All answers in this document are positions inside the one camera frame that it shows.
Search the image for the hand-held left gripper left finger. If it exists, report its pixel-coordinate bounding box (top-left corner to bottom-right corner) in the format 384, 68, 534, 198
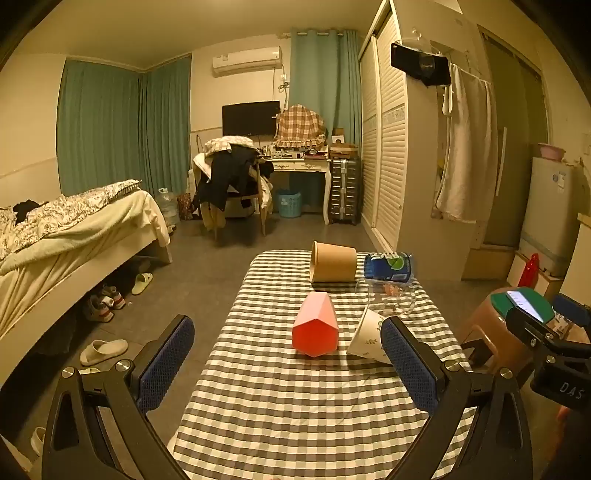
41, 315, 195, 480

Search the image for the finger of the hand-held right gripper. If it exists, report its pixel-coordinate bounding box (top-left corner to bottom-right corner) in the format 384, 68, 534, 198
505, 305, 591, 360
551, 294, 591, 326

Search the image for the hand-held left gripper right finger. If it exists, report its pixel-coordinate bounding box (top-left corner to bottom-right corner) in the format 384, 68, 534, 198
381, 316, 530, 480

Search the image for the white paper cup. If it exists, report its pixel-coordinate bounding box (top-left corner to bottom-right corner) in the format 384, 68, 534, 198
346, 306, 393, 365

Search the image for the clear glass cup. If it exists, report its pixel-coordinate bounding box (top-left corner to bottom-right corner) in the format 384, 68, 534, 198
356, 276, 415, 317

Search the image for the red hexagonal cup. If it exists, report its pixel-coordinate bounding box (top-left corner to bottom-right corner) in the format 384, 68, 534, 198
292, 291, 340, 358

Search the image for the brown paper cup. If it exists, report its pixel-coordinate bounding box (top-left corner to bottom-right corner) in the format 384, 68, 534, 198
310, 241, 358, 283

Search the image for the smartphone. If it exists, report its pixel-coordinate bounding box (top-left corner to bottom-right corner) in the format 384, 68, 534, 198
505, 288, 546, 321

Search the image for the green seat pad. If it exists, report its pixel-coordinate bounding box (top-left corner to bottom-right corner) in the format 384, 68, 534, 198
489, 287, 555, 324

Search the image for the brown plastic stool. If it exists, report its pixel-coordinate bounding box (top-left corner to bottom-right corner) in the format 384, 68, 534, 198
461, 292, 539, 386

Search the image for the red bottle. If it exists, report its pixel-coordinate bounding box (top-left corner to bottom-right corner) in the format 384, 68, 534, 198
518, 253, 540, 288

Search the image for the white sneaker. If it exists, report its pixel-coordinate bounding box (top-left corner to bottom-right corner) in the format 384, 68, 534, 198
99, 285, 126, 310
83, 295, 115, 323

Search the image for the small white fridge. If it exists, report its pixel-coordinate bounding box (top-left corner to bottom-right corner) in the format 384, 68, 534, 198
519, 156, 585, 278

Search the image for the blue drink can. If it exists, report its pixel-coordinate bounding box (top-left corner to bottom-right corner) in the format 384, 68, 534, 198
364, 251, 414, 283

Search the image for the checkered tablecloth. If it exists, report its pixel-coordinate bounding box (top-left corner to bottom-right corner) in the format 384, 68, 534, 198
168, 249, 478, 480

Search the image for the white bed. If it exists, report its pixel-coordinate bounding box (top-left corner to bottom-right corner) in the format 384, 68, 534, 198
0, 180, 174, 388

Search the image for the large water jug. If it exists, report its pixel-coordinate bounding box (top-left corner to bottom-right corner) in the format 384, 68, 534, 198
154, 188, 179, 226

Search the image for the dark red bag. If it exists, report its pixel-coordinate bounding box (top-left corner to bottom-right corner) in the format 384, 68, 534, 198
177, 192, 197, 222

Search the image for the grey door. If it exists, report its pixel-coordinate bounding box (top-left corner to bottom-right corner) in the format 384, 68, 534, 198
475, 27, 551, 254

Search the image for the wooden chair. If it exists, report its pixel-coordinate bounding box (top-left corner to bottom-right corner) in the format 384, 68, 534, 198
210, 157, 274, 241

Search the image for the floral blanket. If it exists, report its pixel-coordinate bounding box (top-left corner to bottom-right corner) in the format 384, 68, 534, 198
0, 180, 143, 261

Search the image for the grey suitcase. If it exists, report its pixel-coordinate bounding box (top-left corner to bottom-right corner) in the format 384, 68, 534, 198
329, 157, 362, 226

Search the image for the black jacket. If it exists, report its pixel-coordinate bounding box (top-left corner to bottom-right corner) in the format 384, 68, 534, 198
198, 144, 260, 210

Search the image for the white towel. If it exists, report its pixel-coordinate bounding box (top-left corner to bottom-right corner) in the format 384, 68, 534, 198
435, 64, 494, 222

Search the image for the blue plastic basket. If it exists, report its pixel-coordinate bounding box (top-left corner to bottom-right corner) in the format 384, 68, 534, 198
276, 189, 304, 219

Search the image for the plaid pillow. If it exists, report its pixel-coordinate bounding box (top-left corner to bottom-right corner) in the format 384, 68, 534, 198
204, 137, 256, 157

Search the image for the white desk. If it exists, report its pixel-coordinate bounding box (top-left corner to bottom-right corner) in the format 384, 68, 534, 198
265, 156, 332, 226

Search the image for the white louvred wardrobe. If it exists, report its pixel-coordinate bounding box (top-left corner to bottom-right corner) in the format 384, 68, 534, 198
359, 0, 478, 254

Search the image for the wide green curtain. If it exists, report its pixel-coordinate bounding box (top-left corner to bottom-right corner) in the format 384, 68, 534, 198
56, 54, 192, 197

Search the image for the black television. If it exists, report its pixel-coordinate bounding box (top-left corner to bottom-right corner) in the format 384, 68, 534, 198
222, 100, 281, 137

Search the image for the plaid cloth cover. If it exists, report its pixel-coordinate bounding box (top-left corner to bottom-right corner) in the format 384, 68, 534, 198
273, 104, 328, 150

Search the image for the narrow green curtain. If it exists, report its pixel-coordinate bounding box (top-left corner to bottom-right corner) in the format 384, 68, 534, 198
290, 28, 362, 145

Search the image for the black hanging cloth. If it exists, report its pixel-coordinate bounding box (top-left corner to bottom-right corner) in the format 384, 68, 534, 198
390, 41, 451, 88

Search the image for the white air conditioner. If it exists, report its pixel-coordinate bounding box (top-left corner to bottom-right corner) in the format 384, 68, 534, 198
212, 46, 283, 78

